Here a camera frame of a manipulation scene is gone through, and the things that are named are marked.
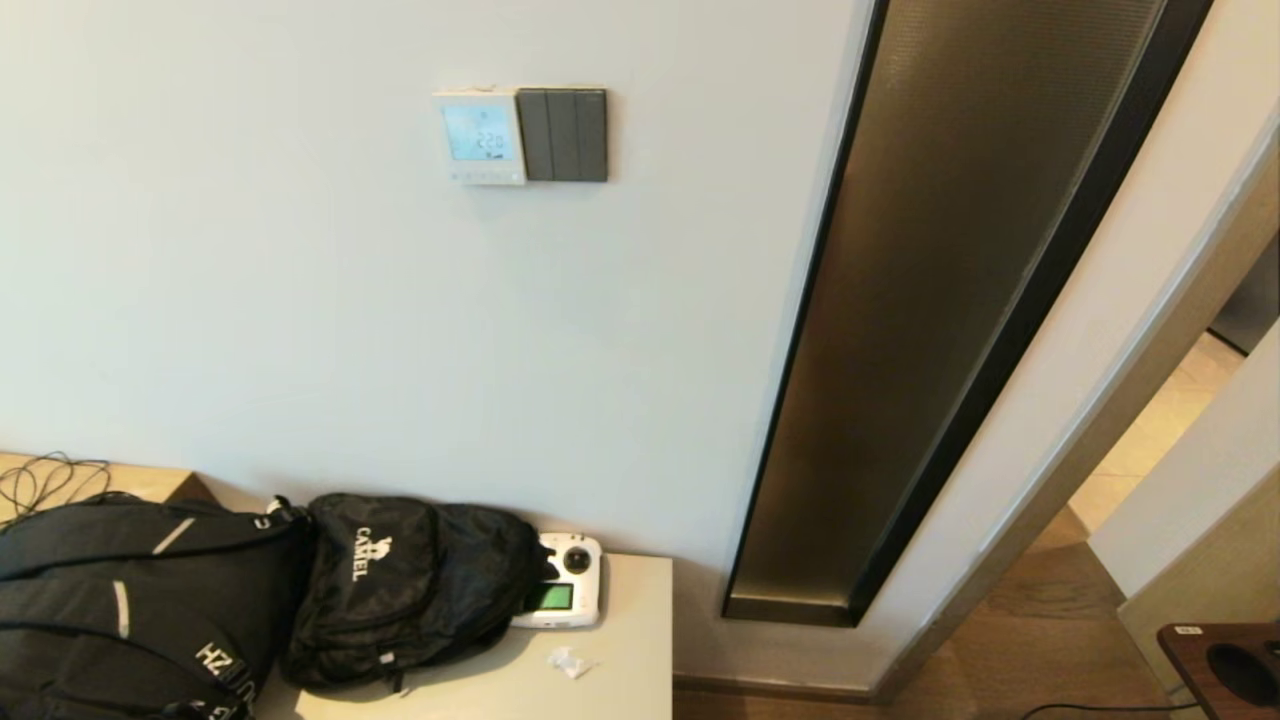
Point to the white wall thermostat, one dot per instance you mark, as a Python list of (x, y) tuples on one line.
[(480, 137)]

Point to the white remote controller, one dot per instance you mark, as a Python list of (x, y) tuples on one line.
[(575, 590)]

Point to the beige cabinet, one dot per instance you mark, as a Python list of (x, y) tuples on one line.
[(630, 620)]

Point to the crumpled clear plastic wrapper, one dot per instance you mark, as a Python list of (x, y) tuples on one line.
[(570, 664)]

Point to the black Camel backpack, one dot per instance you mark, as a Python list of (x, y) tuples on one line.
[(400, 600)]

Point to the light wooden desk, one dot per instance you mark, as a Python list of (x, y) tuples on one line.
[(150, 483)]

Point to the black backpack with grey stripes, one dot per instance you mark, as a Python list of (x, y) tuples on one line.
[(100, 600)]

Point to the dark brown wooden table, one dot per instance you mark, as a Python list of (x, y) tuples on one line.
[(1200, 660)]

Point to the grey wall light switch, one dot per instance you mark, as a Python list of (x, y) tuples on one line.
[(566, 136)]

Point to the grey door frame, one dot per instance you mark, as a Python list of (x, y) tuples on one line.
[(1100, 430)]

